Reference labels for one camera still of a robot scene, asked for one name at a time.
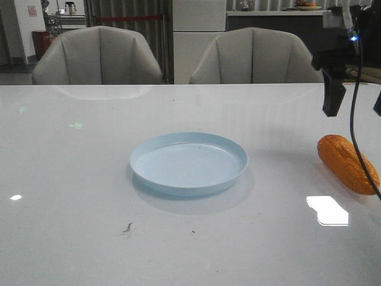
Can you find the right beige leather chair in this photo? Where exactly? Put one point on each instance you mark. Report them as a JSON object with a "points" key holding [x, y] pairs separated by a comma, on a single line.
{"points": [[255, 55]]}

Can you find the left beige leather chair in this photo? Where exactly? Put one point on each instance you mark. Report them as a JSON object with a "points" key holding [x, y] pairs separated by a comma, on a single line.
{"points": [[98, 55]]}

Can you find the orange toy corn cob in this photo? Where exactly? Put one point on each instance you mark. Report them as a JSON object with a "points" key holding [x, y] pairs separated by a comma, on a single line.
{"points": [[339, 156]]}

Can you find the white cabinet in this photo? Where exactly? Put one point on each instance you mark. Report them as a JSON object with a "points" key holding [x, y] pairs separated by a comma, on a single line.
{"points": [[194, 24]]}

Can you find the red barrier belt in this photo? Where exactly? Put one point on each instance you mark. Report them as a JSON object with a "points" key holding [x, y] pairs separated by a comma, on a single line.
{"points": [[127, 19]]}

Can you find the beige leather chair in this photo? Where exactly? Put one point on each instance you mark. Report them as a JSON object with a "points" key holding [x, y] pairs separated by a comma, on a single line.
{"points": [[255, 55], [98, 55]]}

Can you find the tan cushion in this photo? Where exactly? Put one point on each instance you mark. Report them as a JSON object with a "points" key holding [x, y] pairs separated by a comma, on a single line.
{"points": [[368, 74]]}

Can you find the fruit bowl on counter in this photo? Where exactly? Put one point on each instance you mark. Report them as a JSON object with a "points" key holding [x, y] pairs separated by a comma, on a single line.
{"points": [[304, 5]]}

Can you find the dark counter with white top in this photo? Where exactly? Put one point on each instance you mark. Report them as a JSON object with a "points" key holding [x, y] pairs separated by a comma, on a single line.
{"points": [[307, 25]]}

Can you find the red bin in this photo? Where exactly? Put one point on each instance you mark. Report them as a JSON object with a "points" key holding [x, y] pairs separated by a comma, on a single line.
{"points": [[41, 41]]}

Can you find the light blue round plate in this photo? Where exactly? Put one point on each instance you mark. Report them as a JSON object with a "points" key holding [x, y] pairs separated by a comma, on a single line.
{"points": [[188, 164]]}

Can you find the pink wall notice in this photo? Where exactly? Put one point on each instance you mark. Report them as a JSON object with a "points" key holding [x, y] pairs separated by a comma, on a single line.
{"points": [[32, 10]]}

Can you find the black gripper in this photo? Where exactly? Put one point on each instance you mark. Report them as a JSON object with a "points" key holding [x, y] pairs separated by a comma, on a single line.
{"points": [[361, 40]]}

